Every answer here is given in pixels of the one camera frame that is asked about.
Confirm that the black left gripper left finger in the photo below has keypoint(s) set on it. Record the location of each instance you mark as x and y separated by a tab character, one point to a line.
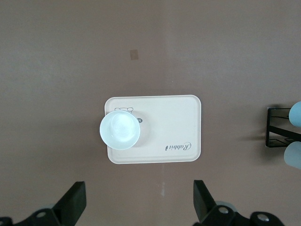
68	207

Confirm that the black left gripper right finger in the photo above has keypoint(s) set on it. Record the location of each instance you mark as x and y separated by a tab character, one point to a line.
209	212

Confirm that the blue plastic cup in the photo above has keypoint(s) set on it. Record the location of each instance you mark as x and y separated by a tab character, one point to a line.
296	115

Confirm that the white bowl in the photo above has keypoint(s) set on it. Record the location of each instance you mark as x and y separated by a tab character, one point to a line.
120	129

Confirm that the beige rabbit print tray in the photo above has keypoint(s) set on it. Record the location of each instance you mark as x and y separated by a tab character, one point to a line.
169	127

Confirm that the grey plastic cup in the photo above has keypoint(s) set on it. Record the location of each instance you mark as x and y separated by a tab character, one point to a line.
294	155

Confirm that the brown tape patch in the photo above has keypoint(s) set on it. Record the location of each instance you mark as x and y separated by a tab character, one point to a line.
134	54

